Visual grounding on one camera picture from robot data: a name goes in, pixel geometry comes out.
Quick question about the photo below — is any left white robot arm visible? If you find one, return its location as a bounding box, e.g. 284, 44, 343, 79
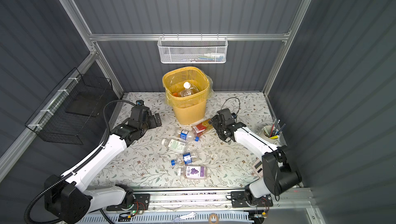
43, 101, 162, 224

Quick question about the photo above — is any red yellow tea bottle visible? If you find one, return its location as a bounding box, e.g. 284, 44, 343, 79
192, 119, 213, 136

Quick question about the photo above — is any black corrugated cable hose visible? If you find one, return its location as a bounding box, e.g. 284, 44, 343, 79
24, 99, 137, 224

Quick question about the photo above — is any green label bottle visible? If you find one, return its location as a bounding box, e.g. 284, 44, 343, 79
161, 138, 187, 154

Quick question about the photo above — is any blue label bottle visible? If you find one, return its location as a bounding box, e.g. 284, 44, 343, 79
176, 129, 200, 142
170, 152, 200, 167

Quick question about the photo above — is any yellow bin liner bag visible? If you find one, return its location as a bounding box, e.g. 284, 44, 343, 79
163, 66, 213, 109

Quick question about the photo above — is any pink calculator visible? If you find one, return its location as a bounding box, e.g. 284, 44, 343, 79
252, 159, 263, 178

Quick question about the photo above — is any white pen cup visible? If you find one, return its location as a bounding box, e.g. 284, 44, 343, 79
259, 125, 280, 145

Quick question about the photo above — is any yellow plastic waste bin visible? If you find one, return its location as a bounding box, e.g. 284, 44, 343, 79
161, 66, 210, 126

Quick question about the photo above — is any purple grape label bottle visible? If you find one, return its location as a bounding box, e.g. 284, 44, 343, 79
177, 165, 207, 180

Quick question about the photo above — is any white wire wall basket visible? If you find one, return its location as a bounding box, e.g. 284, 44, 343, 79
157, 36, 229, 64

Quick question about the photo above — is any black wire side basket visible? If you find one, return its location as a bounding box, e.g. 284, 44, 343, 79
25, 68, 116, 146

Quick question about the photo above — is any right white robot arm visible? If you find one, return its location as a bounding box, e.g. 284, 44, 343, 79
209, 108, 302, 205

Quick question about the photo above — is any white tube in basket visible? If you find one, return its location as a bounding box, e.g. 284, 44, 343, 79
204, 53, 225, 60

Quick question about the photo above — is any tape roll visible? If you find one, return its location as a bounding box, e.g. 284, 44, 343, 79
208, 213, 219, 224

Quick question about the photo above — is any floral table mat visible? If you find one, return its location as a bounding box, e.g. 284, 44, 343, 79
89, 91, 298, 189

